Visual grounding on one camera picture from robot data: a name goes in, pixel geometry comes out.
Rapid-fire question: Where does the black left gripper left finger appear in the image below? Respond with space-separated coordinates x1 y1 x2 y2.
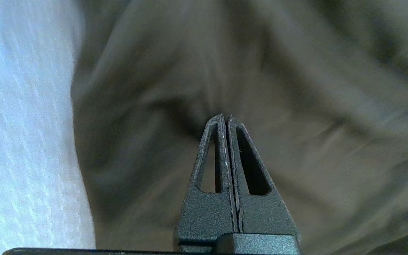
173 113 239 250

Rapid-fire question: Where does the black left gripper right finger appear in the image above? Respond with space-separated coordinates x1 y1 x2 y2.
227 114 301 248

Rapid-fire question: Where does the black printed T-shirt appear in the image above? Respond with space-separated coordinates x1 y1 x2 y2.
71 0 408 255

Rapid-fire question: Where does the blue bed sheet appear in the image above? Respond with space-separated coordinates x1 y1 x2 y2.
0 0 96 250

